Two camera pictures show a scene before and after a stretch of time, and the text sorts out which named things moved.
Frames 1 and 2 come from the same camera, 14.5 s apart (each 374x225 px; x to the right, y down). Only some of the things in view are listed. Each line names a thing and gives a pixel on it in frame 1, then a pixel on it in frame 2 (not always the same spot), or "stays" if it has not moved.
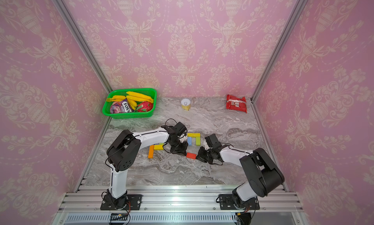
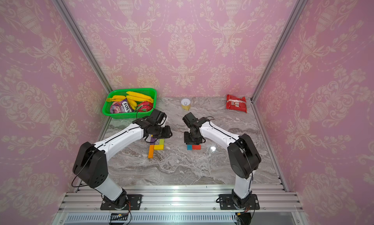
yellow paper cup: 185,104 stays
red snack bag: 236,103 stays
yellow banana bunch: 132,97 stays
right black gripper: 198,156 → 196,143
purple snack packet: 121,106 stays
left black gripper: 183,151 → 168,133
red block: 191,155 → 196,147
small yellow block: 158,147 stays
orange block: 151,151 stays
